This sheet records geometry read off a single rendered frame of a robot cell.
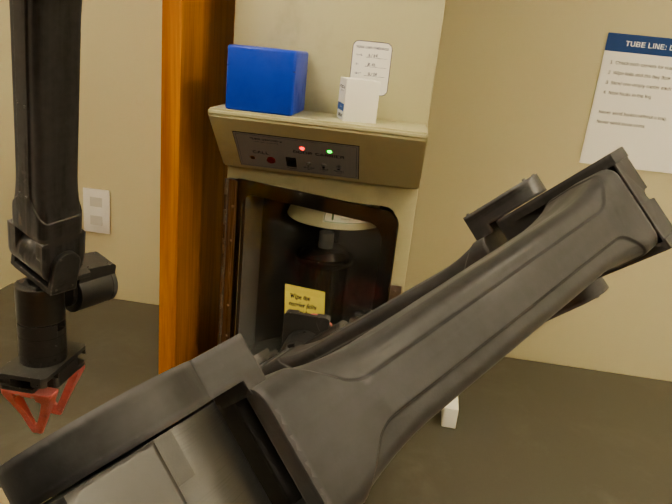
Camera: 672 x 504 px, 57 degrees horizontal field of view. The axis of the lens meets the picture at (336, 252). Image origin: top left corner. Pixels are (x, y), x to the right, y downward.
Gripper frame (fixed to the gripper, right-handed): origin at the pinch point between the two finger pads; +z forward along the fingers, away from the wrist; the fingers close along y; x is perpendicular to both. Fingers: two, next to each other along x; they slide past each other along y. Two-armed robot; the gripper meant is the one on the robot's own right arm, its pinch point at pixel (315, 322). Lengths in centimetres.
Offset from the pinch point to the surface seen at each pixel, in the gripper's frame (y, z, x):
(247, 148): 25.0, 5.0, 13.9
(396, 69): 38.8, 11.9, -7.0
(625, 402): -26, 39, -65
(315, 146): 26.8, 3.3, 3.1
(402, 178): 22.9, 7.7, -10.3
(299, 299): 1.2, 5.3, 3.7
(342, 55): 40.0, 11.8, 1.5
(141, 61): 34, 54, 54
